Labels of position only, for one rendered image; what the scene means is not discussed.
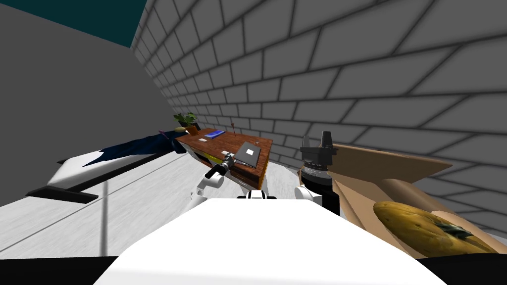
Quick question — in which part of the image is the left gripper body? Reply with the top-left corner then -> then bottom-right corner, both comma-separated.
220,154 -> 237,174

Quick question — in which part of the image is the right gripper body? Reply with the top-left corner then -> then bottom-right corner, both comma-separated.
299,145 -> 339,168

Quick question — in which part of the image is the brown wooden desk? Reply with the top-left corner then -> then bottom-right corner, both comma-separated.
173,112 -> 274,190

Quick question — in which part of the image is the tan wooden table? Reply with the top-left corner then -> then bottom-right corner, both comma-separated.
297,143 -> 507,261

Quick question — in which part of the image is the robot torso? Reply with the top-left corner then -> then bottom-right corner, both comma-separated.
93,190 -> 448,285

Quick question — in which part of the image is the yellow brown squash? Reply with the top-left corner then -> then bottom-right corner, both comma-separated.
372,200 -> 500,258

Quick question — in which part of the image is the white bed with blue blanket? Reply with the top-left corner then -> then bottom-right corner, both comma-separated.
25,130 -> 188,205

